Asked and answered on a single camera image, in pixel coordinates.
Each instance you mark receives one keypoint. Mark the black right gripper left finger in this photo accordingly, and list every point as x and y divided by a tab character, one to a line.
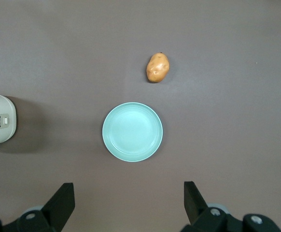
58	207

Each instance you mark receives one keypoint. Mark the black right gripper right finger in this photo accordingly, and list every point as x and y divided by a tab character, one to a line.
198	210

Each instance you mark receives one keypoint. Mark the brown table cloth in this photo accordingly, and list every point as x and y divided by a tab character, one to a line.
203	120

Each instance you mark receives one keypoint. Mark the mint green round plate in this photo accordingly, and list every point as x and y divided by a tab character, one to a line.
132	131

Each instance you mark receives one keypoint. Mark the orange-brown toy potato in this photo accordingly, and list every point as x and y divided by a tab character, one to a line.
157	68

